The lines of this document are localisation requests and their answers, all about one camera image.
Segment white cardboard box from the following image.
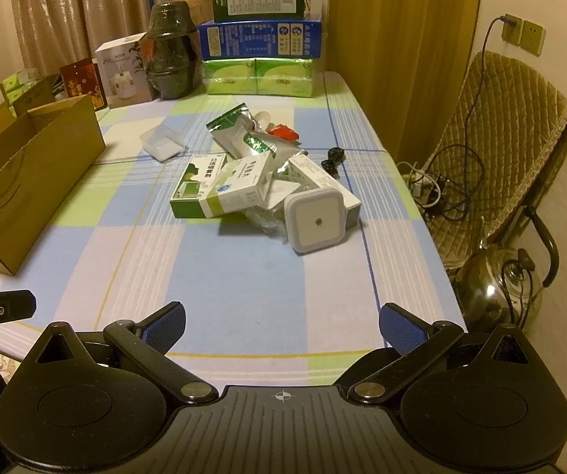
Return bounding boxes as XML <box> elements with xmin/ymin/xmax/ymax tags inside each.
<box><xmin>287</xmin><ymin>154</ymin><xmax>362</xmax><ymax>223</ymax></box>

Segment red snack packet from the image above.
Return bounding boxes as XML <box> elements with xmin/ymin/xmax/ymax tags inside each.
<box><xmin>267</xmin><ymin>125</ymin><xmax>298</xmax><ymax>143</ymax></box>

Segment dark green jar stack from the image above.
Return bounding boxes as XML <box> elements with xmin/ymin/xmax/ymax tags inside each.
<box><xmin>144</xmin><ymin>2</ymin><xmax>201</xmax><ymax>101</ymax></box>

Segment clear plastic bag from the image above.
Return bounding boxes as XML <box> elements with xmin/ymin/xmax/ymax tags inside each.
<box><xmin>244</xmin><ymin>163</ymin><xmax>299</xmax><ymax>244</ymax></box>

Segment beige wall socket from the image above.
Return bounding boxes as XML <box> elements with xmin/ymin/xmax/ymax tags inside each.
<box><xmin>502</xmin><ymin>14</ymin><xmax>525</xmax><ymax>45</ymax></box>
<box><xmin>521</xmin><ymin>21</ymin><xmax>546</xmax><ymax>56</ymax></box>

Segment white square night light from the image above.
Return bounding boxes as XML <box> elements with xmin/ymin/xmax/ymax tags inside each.
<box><xmin>283</xmin><ymin>188</ymin><xmax>349</xmax><ymax>256</ymax></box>

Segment chair with quilted cover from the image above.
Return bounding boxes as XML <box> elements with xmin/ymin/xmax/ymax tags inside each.
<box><xmin>424</xmin><ymin>51</ymin><xmax>567</xmax><ymax>270</ymax></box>

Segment white green medicine box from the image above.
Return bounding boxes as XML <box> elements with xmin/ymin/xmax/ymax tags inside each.
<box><xmin>199</xmin><ymin>152</ymin><xmax>275</xmax><ymax>219</ymax></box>

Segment charger plug with cable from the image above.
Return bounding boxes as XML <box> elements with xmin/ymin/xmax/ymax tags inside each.
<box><xmin>431</xmin><ymin>14</ymin><xmax>515</xmax><ymax>218</ymax></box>

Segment white humidifier box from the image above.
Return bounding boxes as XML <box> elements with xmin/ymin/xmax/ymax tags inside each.
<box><xmin>94</xmin><ymin>33</ymin><xmax>160</xmax><ymax>110</ymax></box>

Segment silver green foil pouch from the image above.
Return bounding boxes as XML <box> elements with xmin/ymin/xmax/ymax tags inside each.
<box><xmin>206</xmin><ymin>103</ymin><xmax>257</xmax><ymax>155</ymax></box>
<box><xmin>241</xmin><ymin>128</ymin><xmax>306</xmax><ymax>161</ymax></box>

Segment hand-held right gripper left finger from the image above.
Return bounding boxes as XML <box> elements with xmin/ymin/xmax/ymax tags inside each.
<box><xmin>26</xmin><ymin>301</ymin><xmax>220</xmax><ymax>406</ymax></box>

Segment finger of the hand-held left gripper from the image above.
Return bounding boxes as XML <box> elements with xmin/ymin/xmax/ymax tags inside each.
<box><xmin>0</xmin><ymin>289</ymin><xmax>37</xmax><ymax>342</ymax></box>

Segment yellow curtain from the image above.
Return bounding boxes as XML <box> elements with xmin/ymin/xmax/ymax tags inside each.
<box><xmin>328</xmin><ymin>0</ymin><xmax>486</xmax><ymax>164</ymax></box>

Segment brown cardboard box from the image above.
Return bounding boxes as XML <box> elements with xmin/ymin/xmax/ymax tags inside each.
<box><xmin>0</xmin><ymin>95</ymin><xmax>107</xmax><ymax>276</ymax></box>

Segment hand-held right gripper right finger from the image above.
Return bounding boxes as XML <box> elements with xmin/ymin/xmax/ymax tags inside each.
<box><xmin>335</xmin><ymin>302</ymin><xmax>531</xmax><ymax>406</ymax></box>

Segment red gold box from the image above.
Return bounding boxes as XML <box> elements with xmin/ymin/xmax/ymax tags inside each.
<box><xmin>58</xmin><ymin>58</ymin><xmax>107</xmax><ymax>112</ymax></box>

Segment clear plastic box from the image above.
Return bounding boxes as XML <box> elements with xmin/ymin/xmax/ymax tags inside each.
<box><xmin>140</xmin><ymin>126</ymin><xmax>186</xmax><ymax>163</ymax></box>

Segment white power strip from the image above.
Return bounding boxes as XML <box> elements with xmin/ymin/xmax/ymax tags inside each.
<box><xmin>409</xmin><ymin>168</ymin><xmax>445</xmax><ymax>208</ymax></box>

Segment checked cloth desktop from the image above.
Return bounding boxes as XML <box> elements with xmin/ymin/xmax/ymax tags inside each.
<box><xmin>0</xmin><ymin>70</ymin><xmax>469</xmax><ymax>406</ymax></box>

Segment bundle of green tissue packs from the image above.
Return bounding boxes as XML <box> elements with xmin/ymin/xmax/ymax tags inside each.
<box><xmin>1</xmin><ymin>70</ymin><xmax>40</xmax><ymax>104</ymax></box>

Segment blue printed box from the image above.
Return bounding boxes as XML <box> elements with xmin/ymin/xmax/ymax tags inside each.
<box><xmin>198</xmin><ymin>19</ymin><xmax>324</xmax><ymax>61</ymax></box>

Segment steel kettle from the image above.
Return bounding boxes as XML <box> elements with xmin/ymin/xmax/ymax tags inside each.
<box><xmin>454</xmin><ymin>207</ymin><xmax>561</xmax><ymax>334</ymax></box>

